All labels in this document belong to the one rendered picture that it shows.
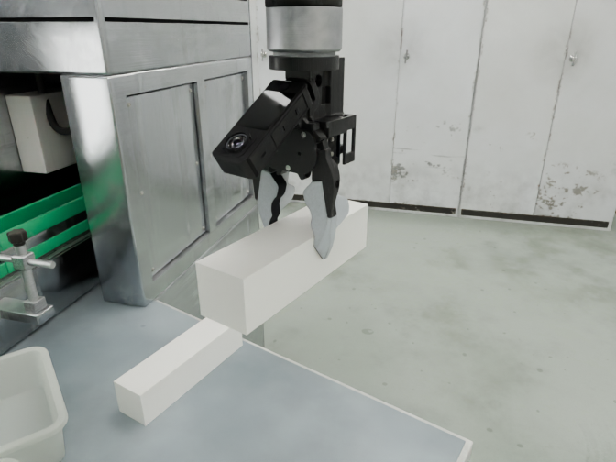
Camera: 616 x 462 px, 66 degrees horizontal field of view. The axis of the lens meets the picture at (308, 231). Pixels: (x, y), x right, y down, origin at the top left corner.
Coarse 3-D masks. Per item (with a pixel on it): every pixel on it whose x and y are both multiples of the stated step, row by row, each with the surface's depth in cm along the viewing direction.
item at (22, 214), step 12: (60, 192) 111; (72, 192) 115; (36, 204) 104; (48, 204) 108; (60, 204) 111; (0, 216) 97; (12, 216) 99; (24, 216) 102; (36, 216) 105; (0, 228) 96
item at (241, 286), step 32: (288, 224) 54; (352, 224) 58; (224, 256) 47; (256, 256) 47; (288, 256) 48; (352, 256) 60; (224, 288) 44; (256, 288) 44; (288, 288) 49; (224, 320) 46; (256, 320) 46
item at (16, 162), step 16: (0, 80) 106; (16, 80) 110; (32, 80) 114; (48, 80) 119; (0, 96) 106; (0, 112) 107; (0, 128) 107; (0, 144) 108; (0, 160) 108; (16, 160) 112; (0, 176) 108; (16, 176) 113; (32, 176) 117; (48, 176) 122; (64, 176) 127; (0, 192) 109; (16, 192) 113; (32, 192) 118; (48, 192) 122; (0, 208) 109; (16, 208) 114
